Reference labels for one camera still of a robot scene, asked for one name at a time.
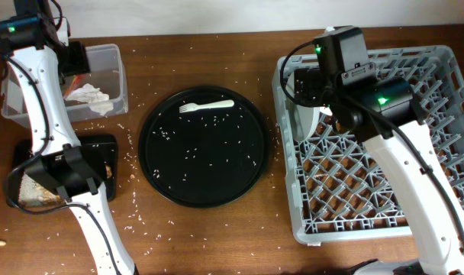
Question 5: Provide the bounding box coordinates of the red snack wrapper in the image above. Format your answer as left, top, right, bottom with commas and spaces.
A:
63, 75, 85, 97

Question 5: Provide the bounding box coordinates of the grey plate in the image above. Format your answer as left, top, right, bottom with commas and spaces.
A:
285, 74, 321, 143

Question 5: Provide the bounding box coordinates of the white tissue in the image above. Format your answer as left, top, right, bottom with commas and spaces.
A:
64, 83, 114, 116

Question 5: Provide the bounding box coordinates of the white plastic fork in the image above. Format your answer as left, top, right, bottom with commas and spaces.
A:
179, 99, 235, 113

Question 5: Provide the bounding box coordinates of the rice and peanut waste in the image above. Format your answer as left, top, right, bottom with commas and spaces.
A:
18, 164, 115, 207

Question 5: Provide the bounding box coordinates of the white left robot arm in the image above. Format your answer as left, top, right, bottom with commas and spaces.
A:
0, 0, 138, 275

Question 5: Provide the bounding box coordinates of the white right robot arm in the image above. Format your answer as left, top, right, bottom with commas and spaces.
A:
285, 26, 464, 274

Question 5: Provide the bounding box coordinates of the grey dishwasher rack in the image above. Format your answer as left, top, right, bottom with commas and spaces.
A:
272, 45, 464, 246

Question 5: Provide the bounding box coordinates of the clear plastic bin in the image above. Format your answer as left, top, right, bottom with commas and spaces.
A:
1, 44, 128, 128

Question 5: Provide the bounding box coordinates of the black rectangular bin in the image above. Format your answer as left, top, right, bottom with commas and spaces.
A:
4, 134, 118, 207

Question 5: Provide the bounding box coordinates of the round black tray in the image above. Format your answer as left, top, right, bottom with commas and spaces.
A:
137, 86, 271, 208

